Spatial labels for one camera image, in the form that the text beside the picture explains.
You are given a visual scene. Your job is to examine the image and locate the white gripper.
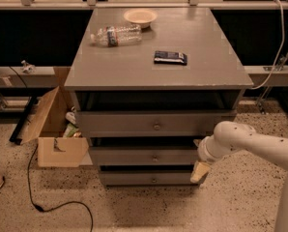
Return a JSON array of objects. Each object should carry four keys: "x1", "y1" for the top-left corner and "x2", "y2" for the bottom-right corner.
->
[{"x1": 190, "y1": 135, "x2": 228, "y2": 184}]

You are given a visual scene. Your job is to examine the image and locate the grey drawer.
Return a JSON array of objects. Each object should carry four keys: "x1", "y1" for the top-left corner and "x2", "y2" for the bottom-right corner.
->
[
  {"x1": 89, "y1": 146, "x2": 198, "y2": 166},
  {"x1": 99, "y1": 171, "x2": 192, "y2": 186},
  {"x1": 75, "y1": 110, "x2": 237, "y2": 137}
]

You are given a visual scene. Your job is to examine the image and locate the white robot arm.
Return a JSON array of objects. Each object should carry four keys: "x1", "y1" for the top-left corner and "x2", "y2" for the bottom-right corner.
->
[{"x1": 190, "y1": 121, "x2": 288, "y2": 232}]

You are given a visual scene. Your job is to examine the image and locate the grey bottom drawer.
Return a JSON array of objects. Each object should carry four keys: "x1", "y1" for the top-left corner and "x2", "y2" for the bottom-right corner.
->
[{"x1": 99, "y1": 171, "x2": 192, "y2": 186}]

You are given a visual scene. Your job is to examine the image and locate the grey drawer cabinet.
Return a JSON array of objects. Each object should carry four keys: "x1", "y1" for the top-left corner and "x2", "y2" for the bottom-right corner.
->
[{"x1": 65, "y1": 8, "x2": 252, "y2": 173}]

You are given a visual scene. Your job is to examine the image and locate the grey top drawer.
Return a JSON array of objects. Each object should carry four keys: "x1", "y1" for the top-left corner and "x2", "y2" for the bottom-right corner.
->
[{"x1": 75, "y1": 110, "x2": 237, "y2": 137}]

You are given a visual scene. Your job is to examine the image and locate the open cardboard box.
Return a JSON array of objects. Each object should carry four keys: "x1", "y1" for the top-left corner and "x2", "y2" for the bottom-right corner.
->
[{"x1": 21, "y1": 68, "x2": 93, "y2": 167}]

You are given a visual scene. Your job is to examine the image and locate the dark blue snack packet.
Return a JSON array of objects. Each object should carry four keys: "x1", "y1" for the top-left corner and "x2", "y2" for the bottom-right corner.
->
[{"x1": 154, "y1": 50, "x2": 187, "y2": 66}]

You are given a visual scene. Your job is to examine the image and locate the items inside cardboard box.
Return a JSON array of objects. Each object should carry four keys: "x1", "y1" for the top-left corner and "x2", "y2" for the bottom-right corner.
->
[{"x1": 63, "y1": 109, "x2": 81, "y2": 138}]

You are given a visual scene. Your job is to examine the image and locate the clear plastic water bottle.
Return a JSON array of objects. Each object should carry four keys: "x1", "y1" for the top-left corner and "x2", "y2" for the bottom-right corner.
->
[{"x1": 90, "y1": 24, "x2": 142, "y2": 47}]

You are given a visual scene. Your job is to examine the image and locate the white bowl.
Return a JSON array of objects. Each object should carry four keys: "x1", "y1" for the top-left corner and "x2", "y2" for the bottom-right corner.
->
[{"x1": 124, "y1": 9, "x2": 158, "y2": 29}]

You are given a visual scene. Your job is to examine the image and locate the black bar leaning on floor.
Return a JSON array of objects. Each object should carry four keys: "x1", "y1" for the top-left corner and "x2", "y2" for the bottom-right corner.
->
[{"x1": 9, "y1": 96, "x2": 38, "y2": 145}]

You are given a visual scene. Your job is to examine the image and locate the small clear object on ledge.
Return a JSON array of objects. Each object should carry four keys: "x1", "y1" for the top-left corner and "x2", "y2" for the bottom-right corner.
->
[{"x1": 21, "y1": 60, "x2": 36, "y2": 73}]

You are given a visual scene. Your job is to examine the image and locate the black floor cable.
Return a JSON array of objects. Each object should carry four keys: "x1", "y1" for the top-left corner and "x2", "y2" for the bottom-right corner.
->
[{"x1": 26, "y1": 144, "x2": 95, "y2": 232}]

